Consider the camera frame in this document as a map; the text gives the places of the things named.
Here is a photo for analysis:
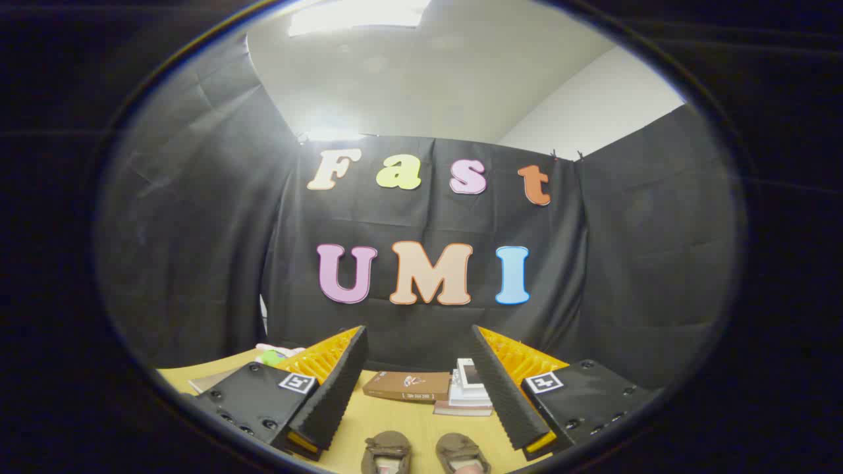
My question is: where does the pink and green plush toy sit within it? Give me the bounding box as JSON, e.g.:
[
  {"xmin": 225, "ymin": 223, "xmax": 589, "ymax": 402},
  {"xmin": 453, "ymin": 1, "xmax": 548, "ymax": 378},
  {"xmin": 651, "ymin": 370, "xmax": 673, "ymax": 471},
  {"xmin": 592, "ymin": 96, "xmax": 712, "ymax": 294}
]
[{"xmin": 256, "ymin": 342, "xmax": 307, "ymax": 368}]

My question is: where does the beige fabric storage box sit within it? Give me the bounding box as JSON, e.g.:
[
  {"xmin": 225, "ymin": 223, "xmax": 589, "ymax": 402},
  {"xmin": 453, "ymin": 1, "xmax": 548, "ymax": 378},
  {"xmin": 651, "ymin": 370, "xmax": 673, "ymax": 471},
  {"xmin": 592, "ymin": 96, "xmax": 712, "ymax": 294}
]
[{"xmin": 188, "ymin": 367, "xmax": 246, "ymax": 396}]

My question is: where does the brown fuzzy shoe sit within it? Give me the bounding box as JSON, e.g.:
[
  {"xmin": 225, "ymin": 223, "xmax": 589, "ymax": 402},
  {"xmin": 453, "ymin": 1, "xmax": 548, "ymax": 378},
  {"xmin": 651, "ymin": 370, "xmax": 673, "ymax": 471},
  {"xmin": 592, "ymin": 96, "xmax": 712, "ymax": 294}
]
[
  {"xmin": 435, "ymin": 432, "xmax": 492, "ymax": 474},
  {"xmin": 361, "ymin": 431, "xmax": 413, "ymax": 474}
]

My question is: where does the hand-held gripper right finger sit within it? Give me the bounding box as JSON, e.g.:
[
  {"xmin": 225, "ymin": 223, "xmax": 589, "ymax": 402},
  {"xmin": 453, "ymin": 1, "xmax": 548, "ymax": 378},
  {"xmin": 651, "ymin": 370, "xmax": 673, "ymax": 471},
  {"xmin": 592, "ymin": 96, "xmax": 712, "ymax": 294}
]
[{"xmin": 470, "ymin": 325, "xmax": 663, "ymax": 461}]

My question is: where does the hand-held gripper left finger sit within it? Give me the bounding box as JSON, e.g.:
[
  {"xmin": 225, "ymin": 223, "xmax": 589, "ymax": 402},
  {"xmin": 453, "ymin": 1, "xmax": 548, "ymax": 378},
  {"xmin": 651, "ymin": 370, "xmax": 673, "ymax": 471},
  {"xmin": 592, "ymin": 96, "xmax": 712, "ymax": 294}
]
[{"xmin": 179, "ymin": 325, "xmax": 371, "ymax": 461}]

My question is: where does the plain white book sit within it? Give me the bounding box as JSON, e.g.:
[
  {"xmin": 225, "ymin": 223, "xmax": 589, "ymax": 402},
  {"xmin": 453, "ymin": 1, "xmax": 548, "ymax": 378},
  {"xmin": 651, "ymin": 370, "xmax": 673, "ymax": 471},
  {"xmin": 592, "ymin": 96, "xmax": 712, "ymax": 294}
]
[{"xmin": 449, "ymin": 370, "xmax": 493, "ymax": 408}]

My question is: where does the black backdrop cloth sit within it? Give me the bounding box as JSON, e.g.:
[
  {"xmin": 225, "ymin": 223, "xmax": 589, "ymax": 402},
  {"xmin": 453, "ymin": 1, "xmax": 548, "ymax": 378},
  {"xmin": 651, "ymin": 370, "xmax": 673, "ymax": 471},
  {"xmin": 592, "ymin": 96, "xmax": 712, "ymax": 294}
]
[{"xmin": 95, "ymin": 30, "xmax": 742, "ymax": 389}]

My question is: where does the pale pink book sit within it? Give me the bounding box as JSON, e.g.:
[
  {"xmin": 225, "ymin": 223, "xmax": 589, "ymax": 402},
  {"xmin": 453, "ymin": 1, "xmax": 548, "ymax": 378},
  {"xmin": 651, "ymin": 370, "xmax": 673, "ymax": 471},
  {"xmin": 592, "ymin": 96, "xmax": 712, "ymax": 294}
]
[{"xmin": 433, "ymin": 401, "xmax": 494, "ymax": 417}]

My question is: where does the brown book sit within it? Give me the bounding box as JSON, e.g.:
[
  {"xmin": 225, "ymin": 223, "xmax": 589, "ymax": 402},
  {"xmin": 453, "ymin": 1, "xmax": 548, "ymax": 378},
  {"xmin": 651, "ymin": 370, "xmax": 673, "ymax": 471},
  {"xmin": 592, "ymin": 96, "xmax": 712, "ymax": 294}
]
[{"xmin": 362, "ymin": 371, "xmax": 452, "ymax": 403}]

